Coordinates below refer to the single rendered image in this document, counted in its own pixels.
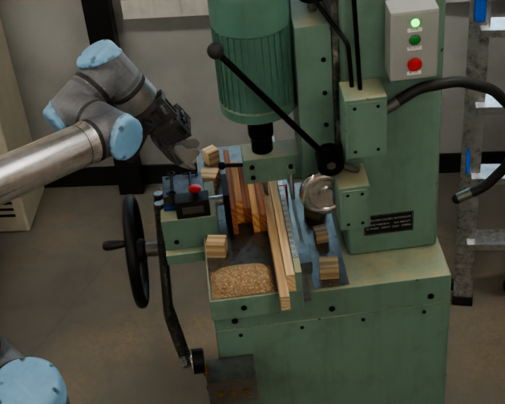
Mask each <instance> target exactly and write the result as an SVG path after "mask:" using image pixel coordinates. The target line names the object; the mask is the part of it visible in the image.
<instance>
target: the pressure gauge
mask: <svg viewBox="0 0 505 404"><path fill-rule="evenodd" d="M190 354H191V363H192V372H193V375H195V374H203V375H204V376H205V377H206V374H208V373H209V368H208V365H207V364H205V362H204V351H203V349H202V348H198V349H190Z"/></svg>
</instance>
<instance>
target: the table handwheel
mask: <svg viewBox="0 0 505 404"><path fill-rule="evenodd" d="M123 237H124V246H125V253H126V259H127V270H128V275H129V280H130V284H131V291H132V295H133V297H134V300H135V303H136V305H137V306H138V307H139V308H141V309H144V308H146V307H147V305H148V302H149V276H148V265H147V257H153V256H158V247H157V245H158V244H157V241H155V242H148V243H146V241H145V238H144V232H143V223H142V218H141V214H140V210H139V205H138V201H137V199H136V198H135V196H134V195H132V194H127V195H126V196H125V197H124V199H123Z"/></svg>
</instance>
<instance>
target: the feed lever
mask: <svg viewBox="0 0 505 404"><path fill-rule="evenodd" d="M207 53H208V56H209V57H210V58H211V59H219V60H220V61H221V62H222V63H223V64H224V65H225V66H227V67H228V68H229V69H230V70H231V71H232V72H233V73H234V74H235V75H236V76H237V77H238V78H239V79H240V80H242V81H243V82H244V83H245V84H246V85H247V86H248V87H249V88H250V89H251V90H252V91H253V92H254V93H255V94H256V95H258V96H259V97H260V98H261V99H262V100H263V101H264V102H265V103H266V104H267V105H268V106H269V107H270V108H271V109H272V110H274V111H275V112H276V113H277V114H278V115H279V116H280V117H281V118H282V119H283V120H284V121H285V122H286V123H287V124H288V125H289V126H290V127H291V128H292V129H293V130H294V131H295V132H296V133H297V134H298V135H299V136H300V137H301V138H302V139H303V140H305V141H306V142H307V143H308V144H309V145H310V146H311V147H312V148H313V149H314V150H315V159H316V162H317V168H318V171H319V172H320V173H321V174H322V175H324V176H335V175H337V174H338V173H340V172H341V171H342V170H343V168H344V169H345V170H348V171H350V172H359V167H357V166H355V165H352V164H349V163H346V162H345V161H344V160H343V156H342V153H341V149H340V148H339V147H338V146H337V145H336V144H334V143H324V144H322V145H321V146H319V145H318V144H317V143H316V142H315V141H314V140H313V139H312V138H311V137H310V136H309V135H308V134H307V133H306V132H305V131H304V130H302V129H301V128H300V127H299V126H298V125H297V124H296V123H295V122H294V121H293V120H292V119H291V118H290V117H289V116H288V115H287V114H286V113H285V112H283V111H282V110H281V109H280V108H279V107H278V106H277V105H276V104H275V103H274V102H273V101H272V100H271V99H270V98H269V97H268V96H267V95H266V94H265V93H264V92H263V91H262V90H261V89H260V88H259V87H258V86H257V85H256V84H255V83H254V82H253V81H252V80H251V79H250V78H248V77H247V76H246V75H245V74H244V73H243V72H242V71H241V70H240V69H239V68H238V67H237V66H236V65H235V64H234V63H233V62H232V61H231V60H229V59H228V58H227V57H226V56H225V55H224V48H223V46H222V45H221V44H220V43H218V42H213V43H211V44H210V45H209V46H208V49H207Z"/></svg>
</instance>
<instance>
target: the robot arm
mask: <svg viewBox="0 0 505 404"><path fill-rule="evenodd" d="M76 63H77V67H78V68H79V70H78V71H77V72H76V73H75V74H74V76H73V77H72V78H71V79H70V80H69V81H68V82H67V84H66V85H65V86H64V87H63V88H62V89H61V91H60V92H59V93H58V94H57V95H56V96H55V97H54V98H53V99H52V100H50V102H49V104H48V105H47V106H46V108H45V109H44V110H43V116H44V118H45V119H46V121H47V122H48V123H49V124H50V125H51V126H52V127H53V128H54V129H55V130H56V131H57V132H55V133H53V134H51V135H48V136H45V137H43V138H41V139H38V140H36V141H34V142H32V143H29V144H27V145H24V146H22V147H19V148H17V149H14V150H13V151H9V152H7V153H5V154H3V155H1V156H0V205H3V204H5V203H7V202H9V201H12V200H14V199H16V198H18V197H20V196H23V195H25V194H27V193H29V192H32V191H34V190H35V189H38V188H41V187H42V186H44V185H47V184H49V183H51V182H53V181H56V180H58V179H60V178H62V177H64V176H67V175H69V174H71V173H73V172H76V171H78V170H79V169H82V168H85V167H86V166H88V165H91V164H96V163H98V162H100V161H102V160H105V159H107V158H109V157H111V156H112V157H113V158H114V159H116V160H125V161H127V162H130V163H134V162H135V160H136V158H137V156H138V155H139V154H140V150H141V148H142V146H143V144H144V142H145V140H146V138H147V136H148V135H150V136H151V140H152V142H153V143H154V144H155V145H156V146H157V147H158V148H159V149H160V150H161V151H162V152H163V154H164V155H165V156H166V157H167V158H168V159H169V160H170V161H172V162H173V163H174V164H176V165H177V166H180V167H182V168H187V169H189V170H193V171H194V170H196V166H195V165H194V163H193V160H194V159H195V158H196V157H197V156H198V155H199V154H200V150H199V149H198V147H199V145H200V142H199V141H198V140H197V139H187V138H188V137H190V136H192V134H191V120H190V119H191V117H190V116H189V115H188V114H187V113H186V112H185V110H184V109H183V108H182V107H181V106H180V105H179V104H178V103H176V104H175V105H172V104H171V103H170V102H169V101H168V100H167V99H166V97H165V92H164V91H163V90H162V89H160V90H159V91H157V92H156V89H155V87H154V86H153V85H152V84H151V83H150V82H149V81H148V79H147V78H146V77H145V76H144V75H143V74H142V73H141V72H140V71H139V69H138V68H137V67H136V66H135V65H134V64H133V63H132V62H131V60H130V59H129V58H128V57H127V56H126V55H125V54H124V53H123V51H122V49H120V48H118V47H117V46H116V45H115V44H114V43H113V42H112V41H111V40H109V39H103V40H100V41H98V42H95V43H93V44H92V45H90V46H89V47H88V48H87V49H86V50H84V51H83V52H82V53H81V55H80V56H79V57H78V59H77V62H76ZM109 100H110V101H112V102H113V103H114V105H116V106H117V107H118V109H117V108H116V107H113V106H112V105H110V104H108V103H107V102H108V101H109ZM0 404H70V401H69V398H68V395H67V388H66V384H65V382H64V380H63V378H62V376H61V374H60V373H59V371H58V369H57V368H56V367H55V366H54V365H53V364H52V363H50V362H49V361H47V360H45V359H42V358H34V357H27V358H26V357H25V356H24V355H23V354H22V353H20V352H19V351H18V350H16V349H15V348H14V347H13V346H12V345H11V344H10V343H9V342H8V341H7V340H6V339H5V338H4V337H3V336H1V335H0Z"/></svg>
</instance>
